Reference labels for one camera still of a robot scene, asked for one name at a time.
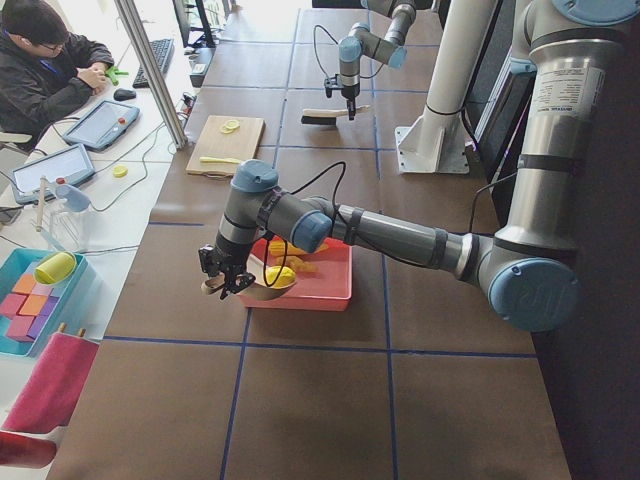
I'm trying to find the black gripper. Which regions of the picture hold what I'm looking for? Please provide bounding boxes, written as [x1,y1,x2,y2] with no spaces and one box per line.
[324,74,360,120]
[208,259,255,300]

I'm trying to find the beige plastic dustpan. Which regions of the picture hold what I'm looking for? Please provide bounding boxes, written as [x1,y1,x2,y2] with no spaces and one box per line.
[201,254,297,301]

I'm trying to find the white handled black brush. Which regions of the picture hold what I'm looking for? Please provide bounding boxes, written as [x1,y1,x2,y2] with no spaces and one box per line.
[301,105,371,126]

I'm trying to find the yellow toy bell pepper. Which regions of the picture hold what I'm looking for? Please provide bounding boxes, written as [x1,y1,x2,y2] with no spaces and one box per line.
[264,266,296,289]

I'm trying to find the yellow toy corn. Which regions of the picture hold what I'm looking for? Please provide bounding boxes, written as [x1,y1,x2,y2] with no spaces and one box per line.
[268,240,330,257]

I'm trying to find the tan toy ginger root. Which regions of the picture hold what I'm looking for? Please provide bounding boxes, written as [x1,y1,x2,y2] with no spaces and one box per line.
[275,255,318,274]

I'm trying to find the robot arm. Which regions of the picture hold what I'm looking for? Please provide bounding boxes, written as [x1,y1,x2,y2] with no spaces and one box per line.
[324,0,417,120]
[199,1,639,332]

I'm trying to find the pink plastic bin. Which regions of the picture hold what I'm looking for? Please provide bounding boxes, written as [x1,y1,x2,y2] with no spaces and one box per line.
[239,237,352,311]

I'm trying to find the yellow plastic toy knife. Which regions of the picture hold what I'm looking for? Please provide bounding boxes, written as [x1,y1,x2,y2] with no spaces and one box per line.
[199,156,242,165]

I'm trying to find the wooden cutting board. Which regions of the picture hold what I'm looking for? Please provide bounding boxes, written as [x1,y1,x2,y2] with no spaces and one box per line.
[186,115,265,177]

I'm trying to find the yellow lemon half toy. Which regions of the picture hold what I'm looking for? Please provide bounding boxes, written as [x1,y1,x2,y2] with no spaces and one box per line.
[112,165,128,178]

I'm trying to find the light blue scoop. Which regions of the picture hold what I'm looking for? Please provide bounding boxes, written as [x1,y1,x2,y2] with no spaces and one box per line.
[54,184,90,212]

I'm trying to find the yellow plastic cup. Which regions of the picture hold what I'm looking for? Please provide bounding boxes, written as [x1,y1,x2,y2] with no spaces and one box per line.
[34,251,77,285]

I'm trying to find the black keyboard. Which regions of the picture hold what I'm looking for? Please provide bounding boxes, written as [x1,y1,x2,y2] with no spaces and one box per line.
[132,38,174,89]

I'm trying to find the blue cased tablet near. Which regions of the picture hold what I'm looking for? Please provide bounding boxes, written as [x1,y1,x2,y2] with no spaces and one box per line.
[11,144,95,205]

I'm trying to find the blue cased tablet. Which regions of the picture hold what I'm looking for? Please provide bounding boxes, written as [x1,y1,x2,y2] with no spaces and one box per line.
[11,144,95,205]
[62,100,140,152]

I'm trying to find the blue cased tablet far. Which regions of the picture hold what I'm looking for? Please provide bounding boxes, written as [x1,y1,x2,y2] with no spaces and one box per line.
[62,100,140,152]

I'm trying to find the teal tray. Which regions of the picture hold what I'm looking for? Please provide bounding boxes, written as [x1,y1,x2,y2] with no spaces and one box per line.
[1,248,96,357]

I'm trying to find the black computer mouse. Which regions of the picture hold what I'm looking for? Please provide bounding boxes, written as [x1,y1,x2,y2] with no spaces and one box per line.
[113,88,137,101]

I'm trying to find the red cloth roll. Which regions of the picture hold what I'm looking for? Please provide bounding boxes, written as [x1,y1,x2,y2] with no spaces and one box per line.
[1,331,99,469]

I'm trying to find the green toy object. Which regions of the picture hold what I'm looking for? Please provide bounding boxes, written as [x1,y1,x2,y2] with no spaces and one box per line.
[105,66,129,86]

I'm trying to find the seated person in black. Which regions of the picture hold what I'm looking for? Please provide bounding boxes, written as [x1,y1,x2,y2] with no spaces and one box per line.
[1,1,114,152]

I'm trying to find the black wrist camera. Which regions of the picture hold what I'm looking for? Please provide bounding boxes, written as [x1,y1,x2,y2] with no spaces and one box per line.
[198,244,219,278]

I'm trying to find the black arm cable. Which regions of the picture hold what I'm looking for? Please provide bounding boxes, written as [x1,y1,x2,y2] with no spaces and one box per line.
[259,160,371,274]
[313,23,381,81]

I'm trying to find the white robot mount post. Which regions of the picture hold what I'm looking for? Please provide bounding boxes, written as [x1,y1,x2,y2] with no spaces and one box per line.
[396,0,498,174]

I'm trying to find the aluminium frame post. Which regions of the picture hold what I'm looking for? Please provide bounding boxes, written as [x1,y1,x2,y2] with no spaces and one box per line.
[115,0,187,150]

